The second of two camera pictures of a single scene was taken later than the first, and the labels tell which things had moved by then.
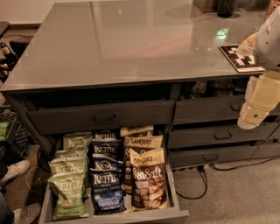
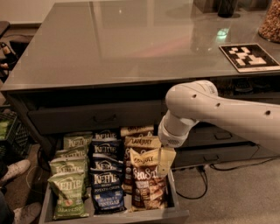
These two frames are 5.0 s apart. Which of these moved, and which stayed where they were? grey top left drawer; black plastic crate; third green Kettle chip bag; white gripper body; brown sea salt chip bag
Moved: white gripper body
Stayed: third green Kettle chip bag; grey top left drawer; black plastic crate; brown sea salt chip bag
